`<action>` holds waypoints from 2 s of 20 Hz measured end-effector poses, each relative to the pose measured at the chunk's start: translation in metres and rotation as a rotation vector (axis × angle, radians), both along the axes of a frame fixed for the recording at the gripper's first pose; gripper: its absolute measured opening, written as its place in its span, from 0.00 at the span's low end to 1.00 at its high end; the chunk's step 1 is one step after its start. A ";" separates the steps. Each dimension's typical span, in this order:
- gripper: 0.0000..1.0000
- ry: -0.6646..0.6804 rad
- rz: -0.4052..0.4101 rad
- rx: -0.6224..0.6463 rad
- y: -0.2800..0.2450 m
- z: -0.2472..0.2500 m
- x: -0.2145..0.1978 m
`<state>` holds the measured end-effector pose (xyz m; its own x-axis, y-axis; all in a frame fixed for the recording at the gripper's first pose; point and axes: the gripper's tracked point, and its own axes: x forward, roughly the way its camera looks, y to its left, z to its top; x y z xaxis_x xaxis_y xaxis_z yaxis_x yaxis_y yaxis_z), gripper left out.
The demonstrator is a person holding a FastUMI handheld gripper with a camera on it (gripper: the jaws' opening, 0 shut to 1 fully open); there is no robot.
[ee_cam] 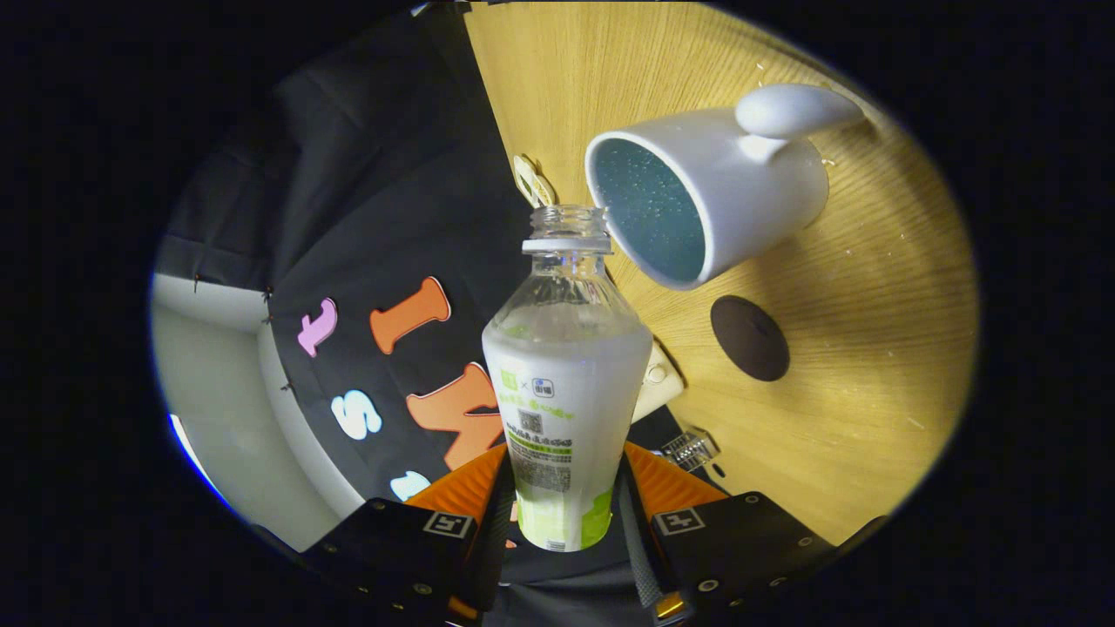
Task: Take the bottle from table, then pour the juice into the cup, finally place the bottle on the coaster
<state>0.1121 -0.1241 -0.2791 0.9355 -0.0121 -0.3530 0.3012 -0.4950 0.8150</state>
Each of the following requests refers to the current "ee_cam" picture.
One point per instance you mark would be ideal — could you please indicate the dark brown round coaster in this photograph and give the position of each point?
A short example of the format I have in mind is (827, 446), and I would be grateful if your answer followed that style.
(749, 340)

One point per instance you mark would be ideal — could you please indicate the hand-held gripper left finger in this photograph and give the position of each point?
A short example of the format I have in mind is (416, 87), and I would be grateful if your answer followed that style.
(409, 549)

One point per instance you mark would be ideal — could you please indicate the clear juice bottle white label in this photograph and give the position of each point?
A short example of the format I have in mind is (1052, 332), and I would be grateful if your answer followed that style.
(566, 392)

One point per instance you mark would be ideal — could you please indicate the white toaster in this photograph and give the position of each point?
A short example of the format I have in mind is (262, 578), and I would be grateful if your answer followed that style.
(658, 392)

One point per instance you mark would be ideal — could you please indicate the round dish with green print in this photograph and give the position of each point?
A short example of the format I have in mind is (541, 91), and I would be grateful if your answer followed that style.
(533, 181)

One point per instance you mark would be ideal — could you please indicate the wooden table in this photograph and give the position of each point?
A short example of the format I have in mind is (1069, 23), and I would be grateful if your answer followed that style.
(854, 366)

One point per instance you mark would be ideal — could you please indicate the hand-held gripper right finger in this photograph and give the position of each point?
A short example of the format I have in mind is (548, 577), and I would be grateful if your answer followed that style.
(740, 549)

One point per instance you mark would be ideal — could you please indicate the row of small cloth clips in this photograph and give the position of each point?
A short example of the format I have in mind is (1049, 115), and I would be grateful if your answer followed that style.
(266, 293)

